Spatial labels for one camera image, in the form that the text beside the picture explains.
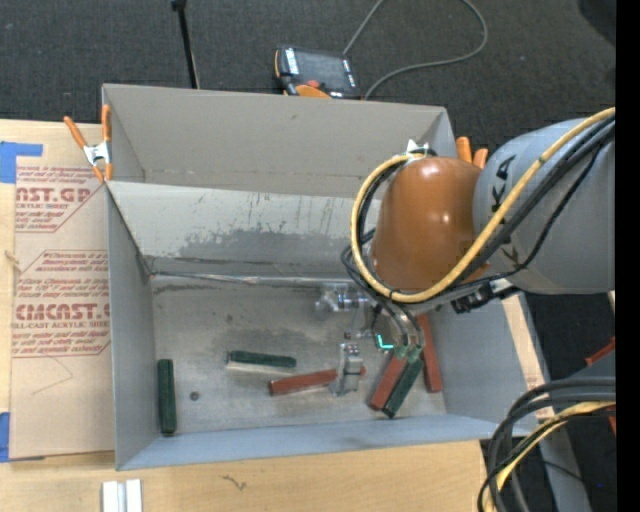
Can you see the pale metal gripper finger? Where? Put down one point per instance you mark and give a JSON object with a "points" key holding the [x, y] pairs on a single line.
{"points": [[354, 361], [345, 386]]}

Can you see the red-brown block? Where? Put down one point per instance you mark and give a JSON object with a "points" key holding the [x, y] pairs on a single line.
{"points": [[387, 380], [300, 382], [431, 360]]}

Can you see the dark green flat block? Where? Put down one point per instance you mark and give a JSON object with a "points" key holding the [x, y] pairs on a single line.
{"points": [[167, 395], [404, 387], [262, 358]]}

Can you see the pale wood flat block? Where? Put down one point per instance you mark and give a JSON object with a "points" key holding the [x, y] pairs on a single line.
{"points": [[255, 369]]}

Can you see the grey metal bin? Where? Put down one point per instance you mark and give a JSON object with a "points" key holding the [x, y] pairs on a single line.
{"points": [[240, 310]]}

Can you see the brown cardboard board red print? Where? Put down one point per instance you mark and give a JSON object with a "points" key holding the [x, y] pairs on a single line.
{"points": [[60, 360]]}

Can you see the black cylinder on white bracket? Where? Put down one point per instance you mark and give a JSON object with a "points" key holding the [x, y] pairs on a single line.
{"points": [[472, 300]]}

